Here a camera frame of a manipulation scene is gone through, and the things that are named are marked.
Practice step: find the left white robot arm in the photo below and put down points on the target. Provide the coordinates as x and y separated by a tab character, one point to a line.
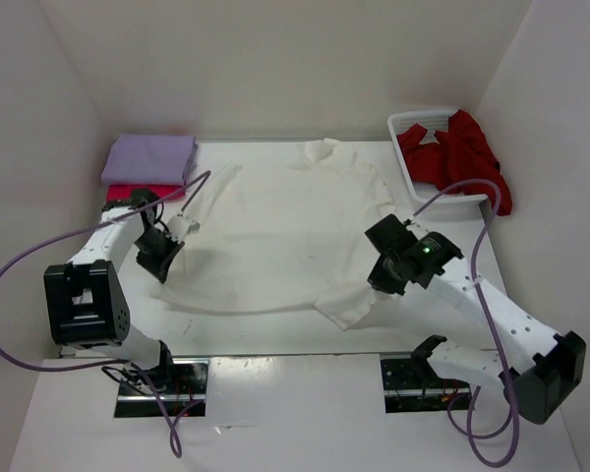
86	305

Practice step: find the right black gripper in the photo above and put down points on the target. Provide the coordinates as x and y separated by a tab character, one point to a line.
381	282

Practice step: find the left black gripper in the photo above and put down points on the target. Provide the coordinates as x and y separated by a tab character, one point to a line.
159	267

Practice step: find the dark red t shirt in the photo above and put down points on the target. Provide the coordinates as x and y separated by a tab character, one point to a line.
458	153

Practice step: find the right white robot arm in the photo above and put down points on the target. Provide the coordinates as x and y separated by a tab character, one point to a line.
533	366

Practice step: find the white plastic laundry basket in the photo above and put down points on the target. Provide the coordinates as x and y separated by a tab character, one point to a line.
432	120

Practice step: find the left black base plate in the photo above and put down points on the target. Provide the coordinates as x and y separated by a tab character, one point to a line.
184	394

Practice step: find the lavender t shirt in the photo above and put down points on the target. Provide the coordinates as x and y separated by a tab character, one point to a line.
150	159

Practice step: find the cream white t shirt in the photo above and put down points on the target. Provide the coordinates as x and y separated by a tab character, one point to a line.
277	237

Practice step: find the pink t shirt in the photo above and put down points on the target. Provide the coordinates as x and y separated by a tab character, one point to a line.
153	191

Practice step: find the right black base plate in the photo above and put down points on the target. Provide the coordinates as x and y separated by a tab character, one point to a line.
405	392

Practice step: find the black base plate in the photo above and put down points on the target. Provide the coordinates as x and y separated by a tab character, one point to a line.
184	394
405	392

